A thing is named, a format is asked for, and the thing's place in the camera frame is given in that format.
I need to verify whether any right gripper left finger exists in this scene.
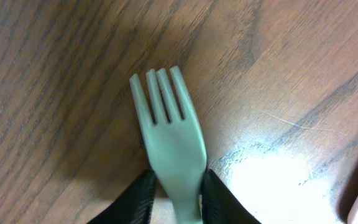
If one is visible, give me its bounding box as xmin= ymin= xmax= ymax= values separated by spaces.
xmin=88 ymin=170 xmax=157 ymax=224

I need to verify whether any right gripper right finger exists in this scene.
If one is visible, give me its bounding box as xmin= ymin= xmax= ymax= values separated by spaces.
xmin=201 ymin=169 xmax=260 ymax=224

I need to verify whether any white plastic fork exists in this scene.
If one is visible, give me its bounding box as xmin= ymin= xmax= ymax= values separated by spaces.
xmin=129 ymin=67 xmax=207 ymax=223

